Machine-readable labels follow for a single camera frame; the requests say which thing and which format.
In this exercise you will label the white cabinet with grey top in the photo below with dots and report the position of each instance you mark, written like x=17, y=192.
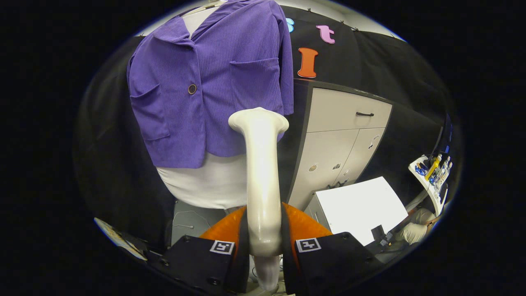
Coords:
x=328, y=152

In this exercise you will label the white mannequin torso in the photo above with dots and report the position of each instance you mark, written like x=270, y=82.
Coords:
x=205, y=185

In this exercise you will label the white side table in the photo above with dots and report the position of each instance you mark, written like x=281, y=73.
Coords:
x=429, y=187

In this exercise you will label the white garment steamer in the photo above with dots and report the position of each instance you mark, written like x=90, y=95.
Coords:
x=263, y=185

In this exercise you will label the black computer monitor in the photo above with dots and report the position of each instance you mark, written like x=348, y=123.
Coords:
x=444, y=135

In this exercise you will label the yellow bottle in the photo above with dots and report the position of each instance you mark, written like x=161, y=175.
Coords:
x=432, y=168

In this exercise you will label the person's leg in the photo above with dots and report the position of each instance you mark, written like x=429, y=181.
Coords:
x=415, y=230

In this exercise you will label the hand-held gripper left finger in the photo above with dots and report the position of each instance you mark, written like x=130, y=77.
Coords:
x=243, y=255

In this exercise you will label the printed board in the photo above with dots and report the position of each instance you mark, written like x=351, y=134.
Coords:
x=119, y=240

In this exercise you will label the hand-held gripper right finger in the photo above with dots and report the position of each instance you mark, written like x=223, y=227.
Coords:
x=287, y=250

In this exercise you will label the black backdrop cloth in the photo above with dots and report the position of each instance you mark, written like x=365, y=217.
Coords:
x=111, y=164

